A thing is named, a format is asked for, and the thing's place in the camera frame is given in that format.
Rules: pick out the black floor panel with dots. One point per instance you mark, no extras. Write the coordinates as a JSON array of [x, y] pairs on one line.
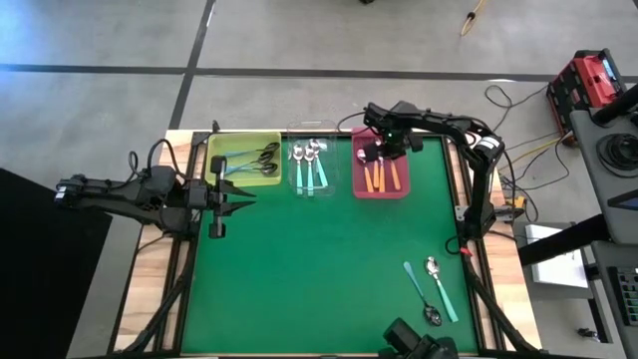
[[45, 269]]

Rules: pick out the black boxy device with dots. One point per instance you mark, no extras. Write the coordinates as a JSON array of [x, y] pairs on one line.
[[404, 336]]

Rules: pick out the black keyboard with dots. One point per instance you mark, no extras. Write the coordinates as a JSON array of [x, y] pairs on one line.
[[629, 296]]

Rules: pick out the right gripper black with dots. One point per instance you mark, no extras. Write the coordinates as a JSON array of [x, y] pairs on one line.
[[396, 142]]

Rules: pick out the green table mat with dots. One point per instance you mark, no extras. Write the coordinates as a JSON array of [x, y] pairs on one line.
[[299, 274]]

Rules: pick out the pink plastic bin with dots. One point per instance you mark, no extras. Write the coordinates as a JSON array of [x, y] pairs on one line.
[[404, 184]]

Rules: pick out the white box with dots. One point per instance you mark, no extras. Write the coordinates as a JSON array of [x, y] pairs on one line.
[[553, 271]]

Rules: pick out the yellow and black clamp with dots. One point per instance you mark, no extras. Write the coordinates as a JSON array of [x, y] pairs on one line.
[[516, 203]]

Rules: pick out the small dark floor object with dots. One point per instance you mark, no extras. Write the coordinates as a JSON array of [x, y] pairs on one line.
[[588, 333]]

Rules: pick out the black aluminium table frame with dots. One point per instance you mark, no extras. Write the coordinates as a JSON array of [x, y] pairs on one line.
[[197, 137]]

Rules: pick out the yellow-green plastic bin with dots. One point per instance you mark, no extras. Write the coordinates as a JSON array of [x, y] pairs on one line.
[[254, 179]]

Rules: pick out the metal mounting bracket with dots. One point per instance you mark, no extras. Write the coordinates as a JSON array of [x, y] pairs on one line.
[[459, 213]]

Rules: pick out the clear plastic bin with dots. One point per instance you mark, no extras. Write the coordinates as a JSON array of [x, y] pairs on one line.
[[294, 187]]

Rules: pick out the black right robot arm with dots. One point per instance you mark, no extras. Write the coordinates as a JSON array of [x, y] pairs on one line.
[[478, 189]]

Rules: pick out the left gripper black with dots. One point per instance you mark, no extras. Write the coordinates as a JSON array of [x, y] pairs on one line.
[[199, 195]]

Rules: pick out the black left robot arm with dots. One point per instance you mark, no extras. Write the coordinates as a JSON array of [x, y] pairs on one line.
[[124, 197]]

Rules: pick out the red and black toolbox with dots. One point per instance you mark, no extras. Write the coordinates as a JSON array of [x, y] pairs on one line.
[[588, 80]]

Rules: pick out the dark tablet screen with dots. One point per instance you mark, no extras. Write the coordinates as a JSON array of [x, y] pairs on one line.
[[628, 201]]

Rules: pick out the grey keyboard desk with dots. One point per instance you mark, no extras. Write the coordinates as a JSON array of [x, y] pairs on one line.
[[605, 309]]

